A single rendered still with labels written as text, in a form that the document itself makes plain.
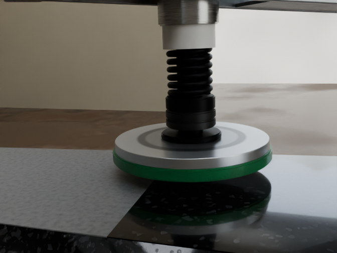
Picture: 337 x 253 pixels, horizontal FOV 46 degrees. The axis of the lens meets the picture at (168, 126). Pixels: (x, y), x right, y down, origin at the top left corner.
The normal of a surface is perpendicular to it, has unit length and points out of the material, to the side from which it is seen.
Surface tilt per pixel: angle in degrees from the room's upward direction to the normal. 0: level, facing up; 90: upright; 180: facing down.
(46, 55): 90
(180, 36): 90
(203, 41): 90
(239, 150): 0
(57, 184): 0
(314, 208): 0
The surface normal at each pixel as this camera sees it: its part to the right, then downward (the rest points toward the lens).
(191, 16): 0.07, 0.21
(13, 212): -0.04, -0.98
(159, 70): -0.32, 0.22
